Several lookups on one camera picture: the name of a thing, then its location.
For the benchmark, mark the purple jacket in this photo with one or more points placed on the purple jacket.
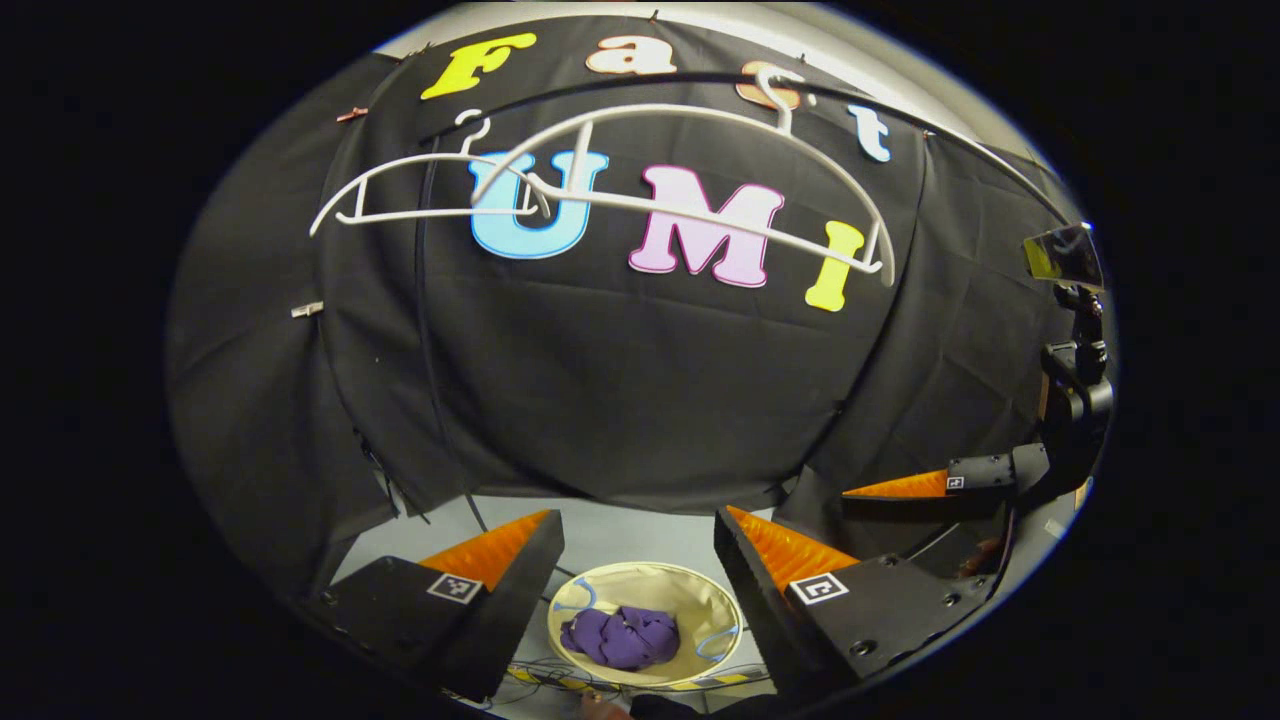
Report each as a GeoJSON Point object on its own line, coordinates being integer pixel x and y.
{"type": "Point", "coordinates": [625, 638]}

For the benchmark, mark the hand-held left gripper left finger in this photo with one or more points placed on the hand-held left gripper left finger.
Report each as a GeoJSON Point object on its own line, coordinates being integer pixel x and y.
{"type": "Point", "coordinates": [500, 620]}

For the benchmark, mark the black clothes rail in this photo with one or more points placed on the black clothes rail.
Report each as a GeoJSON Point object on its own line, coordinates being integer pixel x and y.
{"type": "Point", "coordinates": [1000, 165]}

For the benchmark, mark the white cloth clip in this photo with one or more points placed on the white cloth clip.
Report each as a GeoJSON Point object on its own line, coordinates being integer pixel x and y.
{"type": "Point", "coordinates": [307, 309]}

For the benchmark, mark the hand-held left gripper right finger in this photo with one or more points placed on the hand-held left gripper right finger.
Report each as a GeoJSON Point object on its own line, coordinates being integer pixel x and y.
{"type": "Point", "coordinates": [765, 610]}

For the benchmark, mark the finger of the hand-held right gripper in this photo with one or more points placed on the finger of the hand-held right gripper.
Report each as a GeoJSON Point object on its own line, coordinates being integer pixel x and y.
{"type": "Point", "coordinates": [985, 472]}

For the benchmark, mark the cream laundry hamper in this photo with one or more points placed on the cream laundry hamper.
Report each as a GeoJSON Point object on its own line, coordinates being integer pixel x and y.
{"type": "Point", "coordinates": [690, 600]}

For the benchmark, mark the yellow black striped tape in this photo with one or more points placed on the yellow black striped tape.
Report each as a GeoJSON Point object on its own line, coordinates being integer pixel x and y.
{"type": "Point", "coordinates": [730, 679]}

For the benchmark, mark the white clothes hanger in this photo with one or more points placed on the white clothes hanger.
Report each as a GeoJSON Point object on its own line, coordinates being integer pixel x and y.
{"type": "Point", "coordinates": [400, 165]}
{"type": "Point", "coordinates": [700, 110]}

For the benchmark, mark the pink cloth clip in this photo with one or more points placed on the pink cloth clip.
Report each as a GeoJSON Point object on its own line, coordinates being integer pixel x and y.
{"type": "Point", "coordinates": [352, 114]}

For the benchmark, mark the black stand with tilted screen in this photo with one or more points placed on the black stand with tilted screen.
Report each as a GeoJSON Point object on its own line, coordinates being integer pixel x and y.
{"type": "Point", "coordinates": [1075, 385]}

